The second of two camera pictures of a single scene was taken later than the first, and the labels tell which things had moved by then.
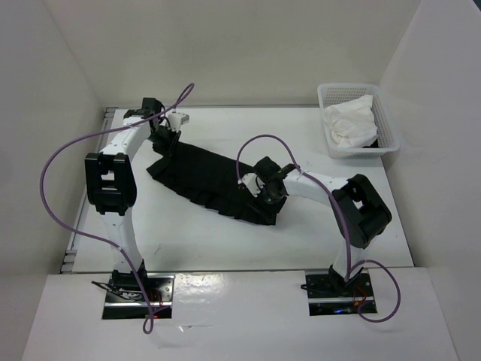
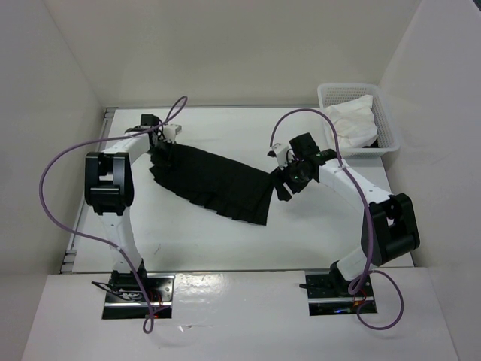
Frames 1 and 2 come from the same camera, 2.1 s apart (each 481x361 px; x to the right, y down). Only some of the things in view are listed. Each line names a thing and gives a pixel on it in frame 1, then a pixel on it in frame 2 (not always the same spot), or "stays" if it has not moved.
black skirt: [221, 183] stays
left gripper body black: [164, 140] to [163, 153]
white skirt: [351, 122] stays
